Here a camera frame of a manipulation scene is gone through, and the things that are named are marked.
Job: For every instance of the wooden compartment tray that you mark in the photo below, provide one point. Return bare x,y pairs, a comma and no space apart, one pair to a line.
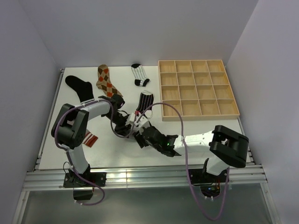
195,90

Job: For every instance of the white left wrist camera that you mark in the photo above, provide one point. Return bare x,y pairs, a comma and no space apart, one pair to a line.
131,119

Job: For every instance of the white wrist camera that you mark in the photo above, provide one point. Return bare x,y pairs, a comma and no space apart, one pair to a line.
142,124
131,119

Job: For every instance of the brown orange argyle sock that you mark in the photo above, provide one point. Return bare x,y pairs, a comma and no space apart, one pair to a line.
104,82

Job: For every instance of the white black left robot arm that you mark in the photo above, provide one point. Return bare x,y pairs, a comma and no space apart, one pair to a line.
70,127

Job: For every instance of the black box under rail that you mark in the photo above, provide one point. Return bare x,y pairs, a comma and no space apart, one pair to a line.
82,195

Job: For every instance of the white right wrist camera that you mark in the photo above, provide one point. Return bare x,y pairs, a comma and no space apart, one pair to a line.
142,124

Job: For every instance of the taupe sock red stripes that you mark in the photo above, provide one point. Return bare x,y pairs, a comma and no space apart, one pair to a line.
89,139

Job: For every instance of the black sock white stripes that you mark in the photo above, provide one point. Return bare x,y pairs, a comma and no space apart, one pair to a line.
84,90

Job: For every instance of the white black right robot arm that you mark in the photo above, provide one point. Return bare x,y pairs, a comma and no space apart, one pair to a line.
229,148

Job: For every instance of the aluminium table edge rail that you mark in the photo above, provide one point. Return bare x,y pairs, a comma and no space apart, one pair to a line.
128,178

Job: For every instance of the black pinstriped sock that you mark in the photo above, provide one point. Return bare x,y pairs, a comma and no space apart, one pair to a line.
145,100

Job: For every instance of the white sock black toe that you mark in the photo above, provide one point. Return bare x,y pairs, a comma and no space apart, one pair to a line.
141,79

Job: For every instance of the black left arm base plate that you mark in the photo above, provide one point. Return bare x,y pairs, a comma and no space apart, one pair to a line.
71,180

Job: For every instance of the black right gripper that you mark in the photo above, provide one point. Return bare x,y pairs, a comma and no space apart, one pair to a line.
139,139

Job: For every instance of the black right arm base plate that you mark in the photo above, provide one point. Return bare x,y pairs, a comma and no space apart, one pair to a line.
199,178

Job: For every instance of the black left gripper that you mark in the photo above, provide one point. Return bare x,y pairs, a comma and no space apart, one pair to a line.
123,130

